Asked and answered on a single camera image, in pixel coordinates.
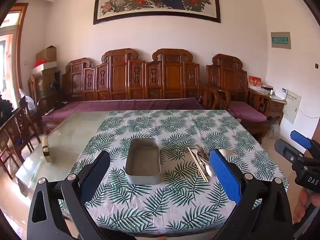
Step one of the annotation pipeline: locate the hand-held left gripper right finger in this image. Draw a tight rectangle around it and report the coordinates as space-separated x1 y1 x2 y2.
209 149 293 240

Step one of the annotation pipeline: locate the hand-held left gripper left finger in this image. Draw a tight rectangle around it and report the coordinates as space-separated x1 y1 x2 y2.
27 150 111 240

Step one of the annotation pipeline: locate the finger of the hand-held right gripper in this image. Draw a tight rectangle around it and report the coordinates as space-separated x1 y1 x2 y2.
290 130 316 151
274 139 305 166

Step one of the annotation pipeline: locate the small white plastic spoon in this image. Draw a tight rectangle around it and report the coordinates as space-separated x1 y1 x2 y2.
200 159 215 178

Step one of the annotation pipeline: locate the pale wooden chopstick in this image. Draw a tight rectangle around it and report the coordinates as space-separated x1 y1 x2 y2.
187 147 207 182
189 147 209 181

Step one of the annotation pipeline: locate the grey metal tin box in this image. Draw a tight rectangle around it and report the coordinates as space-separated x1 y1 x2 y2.
124 138 161 185

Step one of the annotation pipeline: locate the person's right hand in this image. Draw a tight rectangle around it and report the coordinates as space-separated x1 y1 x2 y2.
292 189 310 223

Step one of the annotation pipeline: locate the clear plastic bag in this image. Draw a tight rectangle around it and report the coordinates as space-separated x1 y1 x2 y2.
266 119 282 139

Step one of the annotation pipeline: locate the wooden side table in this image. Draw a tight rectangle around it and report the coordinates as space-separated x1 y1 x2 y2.
269 94 288 126

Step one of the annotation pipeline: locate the white desk phone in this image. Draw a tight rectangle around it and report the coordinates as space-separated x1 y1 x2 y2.
270 87 288 98

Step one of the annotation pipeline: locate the short purple seat cushion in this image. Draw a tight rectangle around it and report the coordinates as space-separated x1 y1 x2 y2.
229 101 267 122

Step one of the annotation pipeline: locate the leaf print tablecloth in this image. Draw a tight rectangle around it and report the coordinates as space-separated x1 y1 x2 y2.
59 109 289 238

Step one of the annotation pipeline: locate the tan block with dark band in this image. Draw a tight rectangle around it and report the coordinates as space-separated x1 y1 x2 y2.
41 136 52 163

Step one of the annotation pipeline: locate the red printed card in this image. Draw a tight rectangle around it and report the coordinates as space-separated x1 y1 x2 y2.
247 75 262 91

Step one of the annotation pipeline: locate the long purple seat cushion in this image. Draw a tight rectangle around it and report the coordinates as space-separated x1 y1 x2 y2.
42 97 205 121

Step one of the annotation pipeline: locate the wooden dining chair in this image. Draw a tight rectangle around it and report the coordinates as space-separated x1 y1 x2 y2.
0 106 42 179

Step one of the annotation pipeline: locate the carved wooden armchair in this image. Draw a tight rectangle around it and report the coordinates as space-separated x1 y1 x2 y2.
200 54 272 137

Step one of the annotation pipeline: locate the white plastic bag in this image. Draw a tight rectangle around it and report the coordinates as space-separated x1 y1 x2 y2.
19 89 37 113

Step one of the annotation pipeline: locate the long carved wooden sofa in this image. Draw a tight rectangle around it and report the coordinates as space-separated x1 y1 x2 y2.
41 48 208 132

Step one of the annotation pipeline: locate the dark cabinet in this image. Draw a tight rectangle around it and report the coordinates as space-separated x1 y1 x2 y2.
30 68 62 100

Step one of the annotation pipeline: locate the black cloth pile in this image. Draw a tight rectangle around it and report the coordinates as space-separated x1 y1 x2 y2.
0 94 14 128

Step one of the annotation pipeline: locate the flat white box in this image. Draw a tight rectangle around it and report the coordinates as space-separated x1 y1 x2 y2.
33 61 58 72

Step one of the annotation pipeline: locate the brown cardboard box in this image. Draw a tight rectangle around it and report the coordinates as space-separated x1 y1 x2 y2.
36 45 57 63

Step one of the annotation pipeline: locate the wooden framed window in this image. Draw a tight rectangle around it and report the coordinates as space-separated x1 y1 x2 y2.
0 3 29 93

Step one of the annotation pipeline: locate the framed floral painting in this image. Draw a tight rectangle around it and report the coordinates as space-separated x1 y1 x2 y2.
93 0 221 25

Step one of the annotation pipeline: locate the white wall electrical cabinet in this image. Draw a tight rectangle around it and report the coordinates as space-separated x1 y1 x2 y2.
282 90 302 124

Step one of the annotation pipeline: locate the grey wall panel box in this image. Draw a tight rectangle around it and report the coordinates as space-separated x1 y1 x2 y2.
271 32 292 49

